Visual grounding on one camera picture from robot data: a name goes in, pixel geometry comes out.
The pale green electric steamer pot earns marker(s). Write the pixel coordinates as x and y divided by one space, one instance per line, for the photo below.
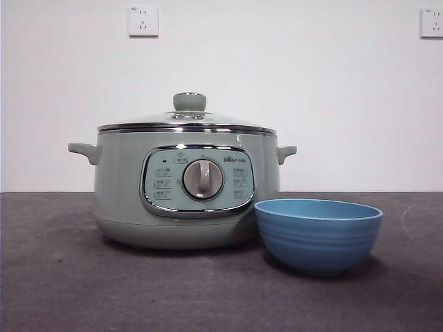
117 193

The blue ribbed bowl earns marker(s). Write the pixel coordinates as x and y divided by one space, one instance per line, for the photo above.
318 242

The white wall socket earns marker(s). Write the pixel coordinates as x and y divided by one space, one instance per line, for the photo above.
143 20
432 22

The glass lid with green knob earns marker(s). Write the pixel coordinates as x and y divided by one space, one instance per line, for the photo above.
188 102

